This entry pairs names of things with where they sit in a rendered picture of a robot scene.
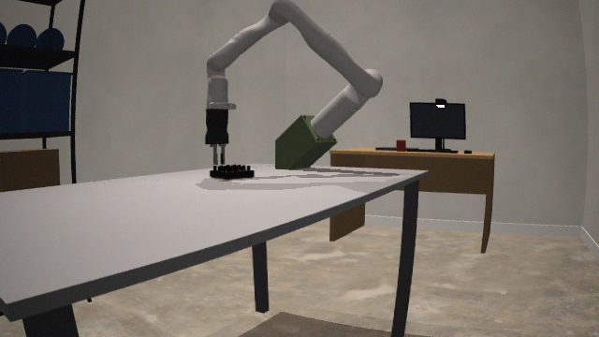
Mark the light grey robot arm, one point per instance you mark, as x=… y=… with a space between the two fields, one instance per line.
x=367 y=82

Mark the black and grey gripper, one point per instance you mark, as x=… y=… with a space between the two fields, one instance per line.
x=216 y=121

